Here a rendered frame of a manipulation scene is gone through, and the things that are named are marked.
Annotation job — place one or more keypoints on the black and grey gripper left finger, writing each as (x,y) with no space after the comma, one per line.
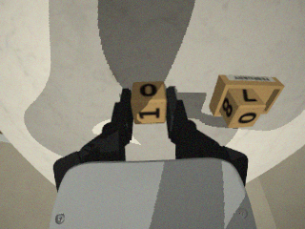
(106,146)

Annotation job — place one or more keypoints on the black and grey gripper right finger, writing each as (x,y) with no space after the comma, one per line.
(188,140)

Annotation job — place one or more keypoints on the brown wooden digit cube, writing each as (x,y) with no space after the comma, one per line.
(149,102)
(241,108)

